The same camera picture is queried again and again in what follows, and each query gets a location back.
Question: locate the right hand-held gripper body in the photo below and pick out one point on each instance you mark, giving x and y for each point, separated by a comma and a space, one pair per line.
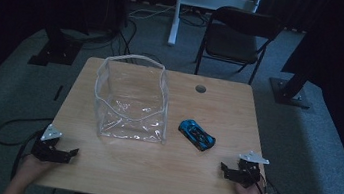
247, 174

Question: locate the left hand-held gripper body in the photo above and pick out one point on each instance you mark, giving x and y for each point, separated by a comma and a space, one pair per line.
46, 151

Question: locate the blue toy car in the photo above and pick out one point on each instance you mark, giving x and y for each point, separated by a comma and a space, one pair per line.
196, 134

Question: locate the transparent plastic bag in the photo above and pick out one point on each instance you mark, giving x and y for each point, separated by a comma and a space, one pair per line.
132, 102

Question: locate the person's left hand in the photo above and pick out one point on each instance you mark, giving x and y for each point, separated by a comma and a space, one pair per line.
33, 165

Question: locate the small black stick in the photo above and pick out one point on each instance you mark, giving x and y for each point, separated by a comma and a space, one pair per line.
58, 92

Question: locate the black stand with bolted base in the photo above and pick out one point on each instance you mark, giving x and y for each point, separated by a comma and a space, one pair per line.
290, 92

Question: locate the black stand with flat base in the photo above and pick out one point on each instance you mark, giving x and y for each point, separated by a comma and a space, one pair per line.
56, 50

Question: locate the black folding chair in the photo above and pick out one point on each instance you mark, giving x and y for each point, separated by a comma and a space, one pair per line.
231, 41

